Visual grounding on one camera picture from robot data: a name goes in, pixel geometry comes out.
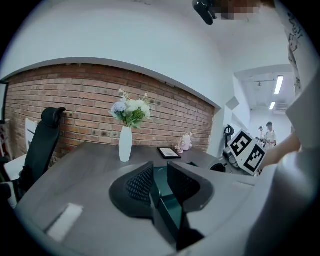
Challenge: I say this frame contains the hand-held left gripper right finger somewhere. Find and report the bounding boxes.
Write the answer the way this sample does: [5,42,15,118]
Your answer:
[166,161,215,252]

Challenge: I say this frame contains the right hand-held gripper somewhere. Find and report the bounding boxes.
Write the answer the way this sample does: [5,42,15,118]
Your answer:
[222,128,267,176]

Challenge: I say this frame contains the white chair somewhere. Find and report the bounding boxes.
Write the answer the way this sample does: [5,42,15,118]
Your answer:
[24,117,39,156]

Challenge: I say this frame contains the long ceiling light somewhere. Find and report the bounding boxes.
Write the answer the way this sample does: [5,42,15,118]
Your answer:
[273,75,285,95]

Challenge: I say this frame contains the white paper card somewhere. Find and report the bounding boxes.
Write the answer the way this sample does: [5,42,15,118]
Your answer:
[45,202,84,243]

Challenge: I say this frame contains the person's right forearm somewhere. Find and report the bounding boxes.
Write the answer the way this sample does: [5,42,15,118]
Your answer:
[259,132,301,174]

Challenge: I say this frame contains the white and blue flower bouquet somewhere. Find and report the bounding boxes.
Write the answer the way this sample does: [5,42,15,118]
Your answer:
[109,87,152,130]

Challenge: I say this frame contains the black picture frame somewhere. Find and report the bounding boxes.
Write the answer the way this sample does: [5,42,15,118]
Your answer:
[156,146,182,160]

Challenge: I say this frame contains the black head-worn camera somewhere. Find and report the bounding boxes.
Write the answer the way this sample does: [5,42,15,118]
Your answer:
[191,0,218,26]

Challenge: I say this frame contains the dark green box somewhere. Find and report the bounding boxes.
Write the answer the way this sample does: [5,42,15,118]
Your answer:
[150,166,199,240]

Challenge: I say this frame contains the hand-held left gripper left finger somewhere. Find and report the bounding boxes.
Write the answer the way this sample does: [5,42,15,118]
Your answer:
[109,161,155,219]

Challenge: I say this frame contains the white vase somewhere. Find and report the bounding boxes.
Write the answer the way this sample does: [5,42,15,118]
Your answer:
[118,125,133,163]

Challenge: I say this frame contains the black office chair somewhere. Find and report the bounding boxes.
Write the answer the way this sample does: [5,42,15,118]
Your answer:
[18,107,67,198]

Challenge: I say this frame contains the pink toy figure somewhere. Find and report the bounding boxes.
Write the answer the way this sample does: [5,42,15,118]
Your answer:
[174,131,193,153]

